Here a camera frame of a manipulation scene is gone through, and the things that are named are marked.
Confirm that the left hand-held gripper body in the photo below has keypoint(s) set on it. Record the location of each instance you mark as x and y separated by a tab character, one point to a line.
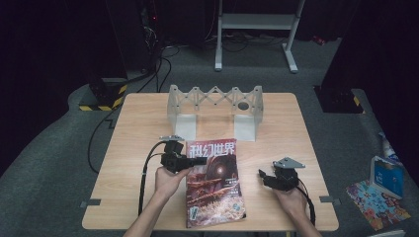
173	158

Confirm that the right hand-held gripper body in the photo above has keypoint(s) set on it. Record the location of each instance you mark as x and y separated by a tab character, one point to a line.
285	176

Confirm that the red cover magazine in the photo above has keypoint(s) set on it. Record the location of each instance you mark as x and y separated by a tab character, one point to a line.
214	184

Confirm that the person's left hand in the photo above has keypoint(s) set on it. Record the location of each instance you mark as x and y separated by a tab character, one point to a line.
169	184

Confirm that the person's right hand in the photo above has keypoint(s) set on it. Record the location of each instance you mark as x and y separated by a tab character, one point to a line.
291	202

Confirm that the grey tape strip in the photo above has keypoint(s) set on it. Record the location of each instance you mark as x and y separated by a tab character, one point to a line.
90	203
329	199

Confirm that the grey expandable book rack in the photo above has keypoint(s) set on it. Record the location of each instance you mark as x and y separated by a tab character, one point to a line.
214	98

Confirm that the black yellow striped stand base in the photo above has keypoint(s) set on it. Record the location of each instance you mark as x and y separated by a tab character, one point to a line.
105	95

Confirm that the black stand base yellow mark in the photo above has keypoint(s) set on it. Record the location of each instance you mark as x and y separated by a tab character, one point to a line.
339	100

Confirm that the colourful patterned booklet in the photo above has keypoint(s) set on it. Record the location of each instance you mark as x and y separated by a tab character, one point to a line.
378	207

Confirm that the blue white box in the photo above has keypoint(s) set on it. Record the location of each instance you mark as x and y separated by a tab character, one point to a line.
388	177

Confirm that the white blue packet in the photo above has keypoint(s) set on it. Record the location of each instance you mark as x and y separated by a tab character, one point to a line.
390	151

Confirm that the small red object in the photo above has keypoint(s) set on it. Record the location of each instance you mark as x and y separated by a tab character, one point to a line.
318	40

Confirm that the white metal stand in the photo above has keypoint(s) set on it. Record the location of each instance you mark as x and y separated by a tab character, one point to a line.
257	21

